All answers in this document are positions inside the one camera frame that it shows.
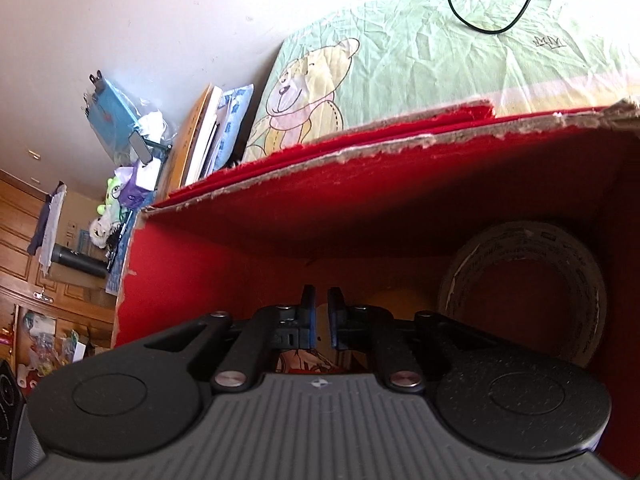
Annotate black thermos bottle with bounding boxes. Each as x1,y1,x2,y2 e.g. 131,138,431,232
50,242,109,279

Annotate green frog toy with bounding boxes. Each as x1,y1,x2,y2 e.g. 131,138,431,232
97,175,127,217

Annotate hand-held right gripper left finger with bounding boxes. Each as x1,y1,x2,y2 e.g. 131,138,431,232
135,285,318,394

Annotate red cardboard box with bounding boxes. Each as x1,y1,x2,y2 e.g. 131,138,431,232
111,97,640,480

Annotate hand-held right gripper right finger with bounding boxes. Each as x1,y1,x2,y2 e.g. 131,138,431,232
327,287,506,394

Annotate blue white plastic packet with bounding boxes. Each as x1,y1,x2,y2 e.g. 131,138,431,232
210,84,257,172

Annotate hanging grey cloth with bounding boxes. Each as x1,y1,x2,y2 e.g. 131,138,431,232
27,182,69,277

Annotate white plush toy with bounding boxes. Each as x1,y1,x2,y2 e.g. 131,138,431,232
90,215,122,252

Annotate yellow book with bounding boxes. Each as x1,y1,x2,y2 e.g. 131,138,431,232
169,85,216,192

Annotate wooden wardrobe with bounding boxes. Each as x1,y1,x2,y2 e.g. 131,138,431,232
0,167,122,357

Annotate blue patterned cloth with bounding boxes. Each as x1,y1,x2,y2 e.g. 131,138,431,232
105,210,137,297

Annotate blue plastic pouch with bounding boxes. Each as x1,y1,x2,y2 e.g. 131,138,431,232
82,72,147,162

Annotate printed packing tape roll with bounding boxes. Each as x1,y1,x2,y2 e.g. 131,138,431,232
437,220,609,369

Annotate black phone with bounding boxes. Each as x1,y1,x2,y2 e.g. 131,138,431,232
129,130,154,166

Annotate purple tissue box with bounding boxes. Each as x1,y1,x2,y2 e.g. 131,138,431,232
117,157,162,207

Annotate black speaker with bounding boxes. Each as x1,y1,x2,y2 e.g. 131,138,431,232
0,360,29,480

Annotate white book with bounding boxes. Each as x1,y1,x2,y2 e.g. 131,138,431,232
185,85,224,187

